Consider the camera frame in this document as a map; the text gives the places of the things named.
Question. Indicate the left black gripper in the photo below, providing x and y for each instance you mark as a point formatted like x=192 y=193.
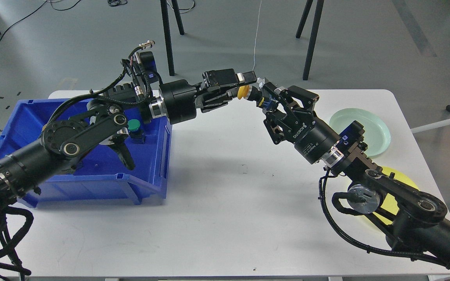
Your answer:
x=178 y=100

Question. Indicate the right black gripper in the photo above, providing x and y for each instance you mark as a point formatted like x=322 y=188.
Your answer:
x=299 y=124

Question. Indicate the yellow push button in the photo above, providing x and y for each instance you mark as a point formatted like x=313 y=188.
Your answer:
x=264 y=97

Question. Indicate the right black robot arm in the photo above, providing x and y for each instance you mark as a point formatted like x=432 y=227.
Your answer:
x=413 y=221

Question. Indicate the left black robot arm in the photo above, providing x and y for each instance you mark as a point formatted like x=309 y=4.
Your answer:
x=82 y=123

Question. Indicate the pale green plate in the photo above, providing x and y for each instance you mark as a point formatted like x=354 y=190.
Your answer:
x=377 y=135

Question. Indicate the green push button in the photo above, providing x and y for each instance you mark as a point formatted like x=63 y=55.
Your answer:
x=136 y=131

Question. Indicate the black stand leg left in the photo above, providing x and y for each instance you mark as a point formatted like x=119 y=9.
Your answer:
x=166 y=27

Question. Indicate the black stand leg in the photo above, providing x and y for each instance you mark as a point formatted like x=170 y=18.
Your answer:
x=166 y=27
x=314 y=32

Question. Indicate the black stand leg right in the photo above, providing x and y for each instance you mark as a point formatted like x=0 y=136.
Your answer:
x=314 y=32

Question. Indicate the blue plastic bin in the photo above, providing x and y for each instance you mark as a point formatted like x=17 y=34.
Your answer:
x=101 y=175

